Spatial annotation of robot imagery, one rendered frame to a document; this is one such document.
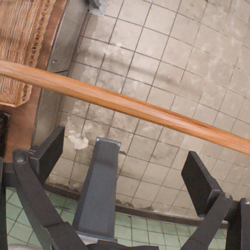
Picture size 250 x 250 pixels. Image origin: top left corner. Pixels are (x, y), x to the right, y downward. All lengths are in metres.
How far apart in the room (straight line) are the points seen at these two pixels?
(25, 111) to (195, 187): 0.99
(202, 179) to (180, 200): 1.88
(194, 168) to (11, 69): 0.32
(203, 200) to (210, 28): 1.56
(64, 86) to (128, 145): 1.37
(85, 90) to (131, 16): 1.26
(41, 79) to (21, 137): 0.84
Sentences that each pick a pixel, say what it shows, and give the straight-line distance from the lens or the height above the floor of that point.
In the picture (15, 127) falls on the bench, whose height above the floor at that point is 0.58.
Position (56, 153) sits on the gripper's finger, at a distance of 0.19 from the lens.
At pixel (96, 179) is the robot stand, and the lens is 1.15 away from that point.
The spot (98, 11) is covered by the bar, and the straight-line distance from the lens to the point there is 1.57.
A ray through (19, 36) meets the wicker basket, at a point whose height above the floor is 0.59.
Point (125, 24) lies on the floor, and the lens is 1.54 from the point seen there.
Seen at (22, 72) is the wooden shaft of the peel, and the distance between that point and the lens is 0.36.
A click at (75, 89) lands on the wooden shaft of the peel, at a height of 1.20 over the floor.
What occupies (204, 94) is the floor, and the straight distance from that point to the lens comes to 1.66.
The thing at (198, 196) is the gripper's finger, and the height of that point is 1.39.
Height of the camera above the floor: 1.52
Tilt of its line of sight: 72 degrees down
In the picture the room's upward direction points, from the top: 179 degrees clockwise
